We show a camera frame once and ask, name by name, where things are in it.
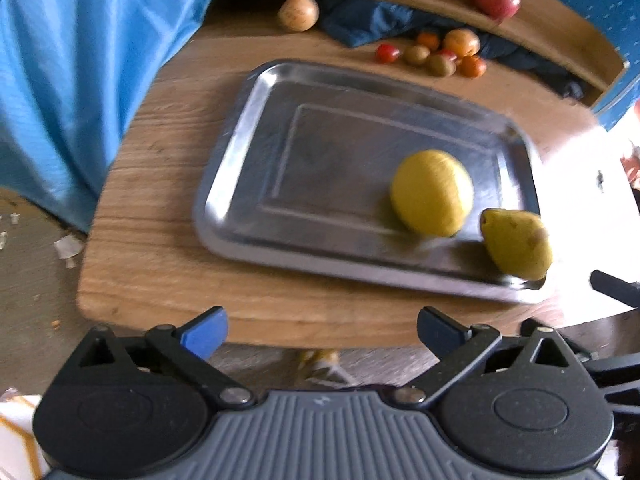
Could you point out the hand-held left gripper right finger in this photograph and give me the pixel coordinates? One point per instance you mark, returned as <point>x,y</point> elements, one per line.
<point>440,334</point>

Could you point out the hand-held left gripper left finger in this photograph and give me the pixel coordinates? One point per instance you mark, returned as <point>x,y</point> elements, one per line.
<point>204,336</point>

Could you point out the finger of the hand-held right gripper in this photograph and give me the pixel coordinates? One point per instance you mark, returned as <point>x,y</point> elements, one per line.
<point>616,287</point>
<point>620,366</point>

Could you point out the yellow green pear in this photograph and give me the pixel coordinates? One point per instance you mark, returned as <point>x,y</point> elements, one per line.
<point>517,244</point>

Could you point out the yellow lemon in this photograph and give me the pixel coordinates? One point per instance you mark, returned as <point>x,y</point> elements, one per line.
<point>432,192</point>

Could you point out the metal tray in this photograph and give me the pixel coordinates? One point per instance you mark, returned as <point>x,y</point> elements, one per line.
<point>320,170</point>

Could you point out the white yellow shoe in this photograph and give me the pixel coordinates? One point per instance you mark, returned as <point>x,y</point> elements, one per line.
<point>320,365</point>

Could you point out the pink cloth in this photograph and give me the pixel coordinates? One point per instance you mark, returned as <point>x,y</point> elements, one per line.
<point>633,162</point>

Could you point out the white paper scrap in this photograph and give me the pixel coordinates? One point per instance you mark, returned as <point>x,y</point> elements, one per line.
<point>67,247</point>

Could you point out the white yellow patterned cloth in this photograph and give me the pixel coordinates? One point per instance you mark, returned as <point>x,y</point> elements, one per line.
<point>15,435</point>

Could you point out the small orange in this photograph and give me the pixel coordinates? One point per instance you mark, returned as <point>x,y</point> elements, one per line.
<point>472,66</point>
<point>428,40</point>

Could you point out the wooden shelf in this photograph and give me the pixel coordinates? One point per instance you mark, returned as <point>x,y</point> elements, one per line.
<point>550,30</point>

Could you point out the small green fruit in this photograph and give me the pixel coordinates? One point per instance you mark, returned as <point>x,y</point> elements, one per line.
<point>440,65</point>
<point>416,54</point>

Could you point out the light blue cloth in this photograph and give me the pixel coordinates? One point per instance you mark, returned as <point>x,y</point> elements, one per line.
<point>75,85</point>

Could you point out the small red tomato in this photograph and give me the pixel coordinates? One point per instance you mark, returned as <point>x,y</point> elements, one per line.
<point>386,53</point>

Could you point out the dark blue cloth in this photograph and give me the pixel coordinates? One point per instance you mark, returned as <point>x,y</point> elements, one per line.
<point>365,20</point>

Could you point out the round tan fruit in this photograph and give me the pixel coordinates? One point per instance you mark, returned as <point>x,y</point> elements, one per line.
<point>298,12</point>

